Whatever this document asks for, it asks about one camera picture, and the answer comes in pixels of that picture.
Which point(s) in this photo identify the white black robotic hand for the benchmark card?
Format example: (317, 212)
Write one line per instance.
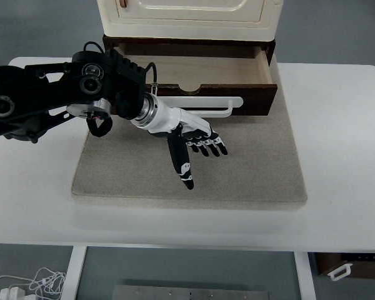
(158, 119)

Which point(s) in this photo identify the dark wooden drawer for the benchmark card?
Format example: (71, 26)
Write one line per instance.
(198, 70)

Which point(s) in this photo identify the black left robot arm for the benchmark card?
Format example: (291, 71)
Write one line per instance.
(93, 85)

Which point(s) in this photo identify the dark wooden cabinet base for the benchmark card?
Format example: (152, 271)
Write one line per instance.
(107, 42)

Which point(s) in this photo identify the beige fabric mat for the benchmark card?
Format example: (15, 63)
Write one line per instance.
(128, 167)

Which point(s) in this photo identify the white left table leg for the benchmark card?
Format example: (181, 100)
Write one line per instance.
(73, 274)

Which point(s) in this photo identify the white table leg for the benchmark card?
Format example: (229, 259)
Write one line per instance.
(304, 276)
(73, 274)

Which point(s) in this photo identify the white right table leg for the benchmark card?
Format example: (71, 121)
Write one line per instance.
(304, 276)

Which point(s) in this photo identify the brown wooden box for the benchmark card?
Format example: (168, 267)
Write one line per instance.
(338, 265)

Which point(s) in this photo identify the white power adapter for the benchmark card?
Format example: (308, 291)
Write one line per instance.
(12, 293)

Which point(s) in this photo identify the white drawer handle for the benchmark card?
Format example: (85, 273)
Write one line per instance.
(205, 106)

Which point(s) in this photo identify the white handle on box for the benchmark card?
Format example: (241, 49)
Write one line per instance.
(340, 272)

